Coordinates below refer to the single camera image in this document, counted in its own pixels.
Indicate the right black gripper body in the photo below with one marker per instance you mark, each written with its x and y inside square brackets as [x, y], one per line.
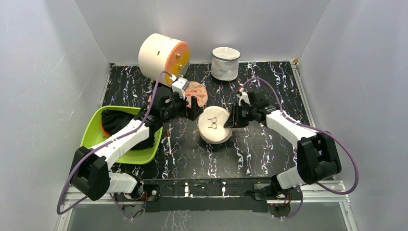
[240, 116]

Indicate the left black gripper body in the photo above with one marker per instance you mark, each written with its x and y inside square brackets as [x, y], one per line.
[178, 107]

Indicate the round white mesh laundry bag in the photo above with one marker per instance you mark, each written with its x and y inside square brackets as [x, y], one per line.
[211, 125]

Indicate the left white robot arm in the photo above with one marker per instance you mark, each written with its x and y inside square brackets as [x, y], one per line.
[90, 170]

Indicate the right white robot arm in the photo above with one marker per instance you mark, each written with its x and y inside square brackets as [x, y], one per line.
[317, 155]

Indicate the floral pink mesh pouch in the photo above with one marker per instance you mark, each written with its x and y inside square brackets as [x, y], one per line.
[199, 91]

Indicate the red white marker pen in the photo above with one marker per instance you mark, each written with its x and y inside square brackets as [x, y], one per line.
[169, 143]

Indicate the white mesh cylinder basket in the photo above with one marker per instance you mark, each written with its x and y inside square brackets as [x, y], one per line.
[225, 63]

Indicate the round cream drawer box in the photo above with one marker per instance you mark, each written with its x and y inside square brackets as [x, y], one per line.
[159, 52]

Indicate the black clothing in basin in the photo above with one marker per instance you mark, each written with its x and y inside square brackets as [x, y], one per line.
[114, 120]

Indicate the orange cloth in basin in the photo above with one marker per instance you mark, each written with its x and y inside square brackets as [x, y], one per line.
[103, 130]

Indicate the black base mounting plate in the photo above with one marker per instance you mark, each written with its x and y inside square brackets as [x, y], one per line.
[207, 194]

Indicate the green plastic basin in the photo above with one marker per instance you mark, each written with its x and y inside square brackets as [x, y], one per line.
[94, 135]

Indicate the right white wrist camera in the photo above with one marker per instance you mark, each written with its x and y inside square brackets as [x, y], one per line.
[243, 98]

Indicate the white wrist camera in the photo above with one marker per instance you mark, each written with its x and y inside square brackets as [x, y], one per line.
[243, 98]
[179, 85]

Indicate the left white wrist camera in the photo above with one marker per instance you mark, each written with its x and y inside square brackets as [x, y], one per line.
[179, 85]

